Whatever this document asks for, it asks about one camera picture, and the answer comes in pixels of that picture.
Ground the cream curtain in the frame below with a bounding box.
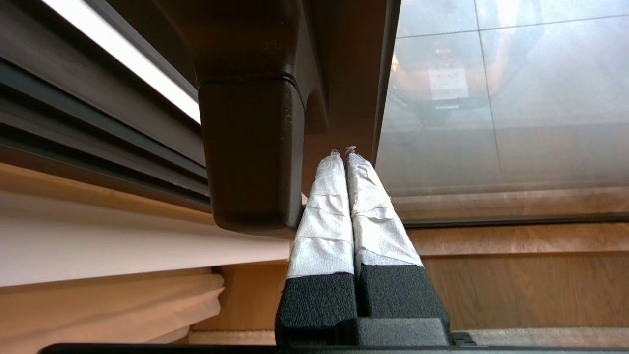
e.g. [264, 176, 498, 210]
[0, 272, 227, 354]

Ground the dark outer door frame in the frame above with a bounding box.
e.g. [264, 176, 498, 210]
[0, 0, 213, 213]

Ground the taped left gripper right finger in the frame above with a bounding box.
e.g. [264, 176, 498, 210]
[345, 146, 450, 323]

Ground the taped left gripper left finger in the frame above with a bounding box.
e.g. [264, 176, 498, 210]
[275, 149, 359, 345]

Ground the brown-framed sliding glass door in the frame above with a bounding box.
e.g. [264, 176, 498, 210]
[295, 0, 629, 229]

